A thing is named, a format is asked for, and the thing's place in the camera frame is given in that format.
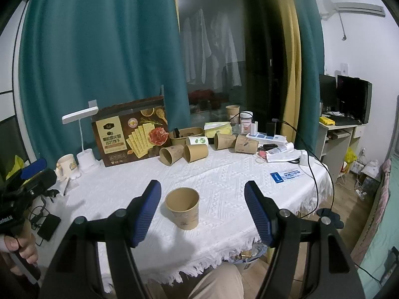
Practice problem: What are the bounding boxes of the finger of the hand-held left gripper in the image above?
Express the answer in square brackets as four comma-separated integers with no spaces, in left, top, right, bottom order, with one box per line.
[21,158,48,179]

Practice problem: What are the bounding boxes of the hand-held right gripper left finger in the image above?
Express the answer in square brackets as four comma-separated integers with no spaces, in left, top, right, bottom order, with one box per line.
[39,180,163,299]

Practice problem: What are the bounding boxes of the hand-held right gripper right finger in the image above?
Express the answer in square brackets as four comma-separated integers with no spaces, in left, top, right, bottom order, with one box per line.
[244,181,367,299]

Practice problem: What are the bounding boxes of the brown paper cup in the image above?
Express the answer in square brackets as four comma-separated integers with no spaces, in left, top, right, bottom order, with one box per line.
[226,105,240,123]
[165,187,200,231]
[183,144,209,163]
[234,135,259,154]
[214,132,237,150]
[159,145,185,166]

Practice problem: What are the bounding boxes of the white cup with green print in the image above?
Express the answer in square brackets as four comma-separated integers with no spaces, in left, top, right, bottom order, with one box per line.
[186,135,209,146]

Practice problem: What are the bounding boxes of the person's left hand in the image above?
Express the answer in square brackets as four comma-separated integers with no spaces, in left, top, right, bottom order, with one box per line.
[0,223,40,268]

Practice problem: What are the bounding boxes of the white printed mug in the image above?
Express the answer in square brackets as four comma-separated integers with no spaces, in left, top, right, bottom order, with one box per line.
[56,153,78,181]

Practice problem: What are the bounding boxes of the black power bank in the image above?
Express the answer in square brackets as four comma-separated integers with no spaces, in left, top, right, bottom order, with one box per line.
[37,214,62,242]

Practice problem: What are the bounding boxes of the blue and white paper card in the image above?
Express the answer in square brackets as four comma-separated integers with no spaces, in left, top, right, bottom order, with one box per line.
[270,169,303,183]

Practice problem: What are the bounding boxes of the white desk lamp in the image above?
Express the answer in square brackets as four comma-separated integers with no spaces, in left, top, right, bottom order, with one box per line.
[62,106,101,169]

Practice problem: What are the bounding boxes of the white tablecloth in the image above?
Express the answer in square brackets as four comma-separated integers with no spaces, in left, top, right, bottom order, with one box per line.
[40,143,335,293]

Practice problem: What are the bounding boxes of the clear plastic bag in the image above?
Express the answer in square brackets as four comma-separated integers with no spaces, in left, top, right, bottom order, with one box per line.
[265,142,309,164]

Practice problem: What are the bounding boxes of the white power strip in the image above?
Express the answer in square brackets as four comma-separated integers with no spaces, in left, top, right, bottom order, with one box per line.
[246,133,287,145]

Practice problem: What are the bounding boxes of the brown cracker box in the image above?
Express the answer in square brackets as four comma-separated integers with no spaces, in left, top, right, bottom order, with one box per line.
[91,96,169,167]

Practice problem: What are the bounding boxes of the brown paper bowl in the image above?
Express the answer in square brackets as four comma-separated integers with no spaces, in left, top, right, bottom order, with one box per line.
[169,127,205,147]

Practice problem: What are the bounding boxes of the person's leg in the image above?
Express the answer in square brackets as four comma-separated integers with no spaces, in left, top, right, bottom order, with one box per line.
[146,263,245,299]

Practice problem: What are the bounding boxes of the white-lidded jar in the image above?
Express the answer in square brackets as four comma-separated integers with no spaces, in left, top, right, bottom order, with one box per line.
[239,111,254,134]

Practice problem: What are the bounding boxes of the green tissue pack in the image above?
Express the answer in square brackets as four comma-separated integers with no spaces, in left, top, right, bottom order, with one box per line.
[204,121,233,138]

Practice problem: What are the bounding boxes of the yellow plastic bag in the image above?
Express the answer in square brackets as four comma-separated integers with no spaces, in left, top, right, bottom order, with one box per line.
[343,147,359,173]

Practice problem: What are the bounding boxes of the white computer desk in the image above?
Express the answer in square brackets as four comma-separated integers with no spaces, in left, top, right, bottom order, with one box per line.
[318,117,367,186]

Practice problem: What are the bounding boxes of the wide teal curtain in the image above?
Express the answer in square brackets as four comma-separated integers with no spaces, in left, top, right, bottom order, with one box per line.
[19,0,191,170]

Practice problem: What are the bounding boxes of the black computer monitor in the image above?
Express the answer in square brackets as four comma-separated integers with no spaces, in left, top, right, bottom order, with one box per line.
[318,74,338,113]
[337,75,373,124]

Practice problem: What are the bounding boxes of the yellow curtain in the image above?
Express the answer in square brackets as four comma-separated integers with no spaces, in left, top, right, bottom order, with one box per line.
[271,0,304,145]

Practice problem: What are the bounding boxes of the narrow teal curtain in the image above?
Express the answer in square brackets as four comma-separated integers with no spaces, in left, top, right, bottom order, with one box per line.
[286,0,326,162]

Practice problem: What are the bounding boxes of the hanging white clothes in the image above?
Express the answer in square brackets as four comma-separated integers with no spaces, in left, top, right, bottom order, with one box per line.
[182,8,243,89]

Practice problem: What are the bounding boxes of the white air conditioner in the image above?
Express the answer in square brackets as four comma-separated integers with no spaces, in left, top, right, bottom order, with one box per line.
[319,0,387,21]

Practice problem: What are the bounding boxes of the black cable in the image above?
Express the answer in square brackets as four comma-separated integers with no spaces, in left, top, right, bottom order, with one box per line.
[229,112,335,219]

